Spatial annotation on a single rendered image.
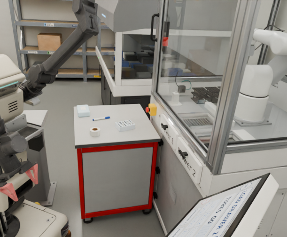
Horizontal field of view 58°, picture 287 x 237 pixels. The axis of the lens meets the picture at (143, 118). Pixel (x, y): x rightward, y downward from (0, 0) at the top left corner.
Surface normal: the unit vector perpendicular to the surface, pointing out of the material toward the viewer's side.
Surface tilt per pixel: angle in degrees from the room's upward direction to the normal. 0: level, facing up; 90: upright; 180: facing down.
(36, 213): 0
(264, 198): 40
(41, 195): 90
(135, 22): 90
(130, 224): 0
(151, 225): 0
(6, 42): 90
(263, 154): 90
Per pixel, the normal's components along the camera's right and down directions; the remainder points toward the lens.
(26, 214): 0.06, -0.90
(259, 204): 0.54, -0.48
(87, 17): 0.84, -0.12
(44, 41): 0.14, 0.42
